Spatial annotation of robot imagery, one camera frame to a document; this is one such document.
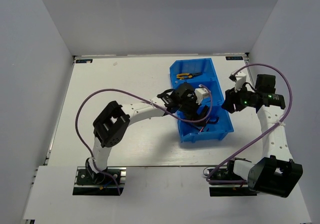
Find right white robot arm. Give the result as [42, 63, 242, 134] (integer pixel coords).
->
[222, 72, 303, 198]

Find brown hex key short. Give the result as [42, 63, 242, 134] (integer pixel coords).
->
[207, 117, 220, 124]

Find right corner label sticker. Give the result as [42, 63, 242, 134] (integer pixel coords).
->
[226, 56, 243, 61]

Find blue plastic bin near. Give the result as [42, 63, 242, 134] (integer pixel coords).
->
[177, 102, 234, 143]

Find yellow pliers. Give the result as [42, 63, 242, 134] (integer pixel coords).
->
[192, 72, 202, 77]
[176, 73, 193, 80]

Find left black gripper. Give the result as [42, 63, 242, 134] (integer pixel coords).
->
[178, 93, 209, 126]

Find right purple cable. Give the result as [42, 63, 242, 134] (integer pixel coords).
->
[206, 63, 293, 184]

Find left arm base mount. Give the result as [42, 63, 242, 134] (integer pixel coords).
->
[72, 167, 127, 196]

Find blue plastic bin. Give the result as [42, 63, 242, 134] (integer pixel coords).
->
[169, 58, 224, 105]
[177, 102, 234, 143]

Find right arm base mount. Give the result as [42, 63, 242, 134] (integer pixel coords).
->
[203, 157, 258, 197]

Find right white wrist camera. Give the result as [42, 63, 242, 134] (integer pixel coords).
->
[229, 71, 247, 92]

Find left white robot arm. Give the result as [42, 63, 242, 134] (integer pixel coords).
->
[88, 83, 212, 183]

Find corner label sticker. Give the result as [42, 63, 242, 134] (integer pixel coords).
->
[226, 56, 243, 61]
[75, 59, 93, 64]

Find purple cable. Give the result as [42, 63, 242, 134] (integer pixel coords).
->
[206, 63, 293, 184]
[74, 85, 213, 194]

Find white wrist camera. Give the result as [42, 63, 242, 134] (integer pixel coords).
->
[194, 84, 210, 104]
[229, 71, 247, 92]

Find left corner label sticker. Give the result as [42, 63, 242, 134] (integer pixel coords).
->
[75, 59, 93, 64]

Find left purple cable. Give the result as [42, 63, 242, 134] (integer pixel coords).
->
[74, 85, 213, 194]

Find blue plastic bin far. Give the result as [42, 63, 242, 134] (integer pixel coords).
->
[169, 58, 224, 105]

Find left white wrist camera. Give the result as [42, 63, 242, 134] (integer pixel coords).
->
[194, 84, 210, 104]

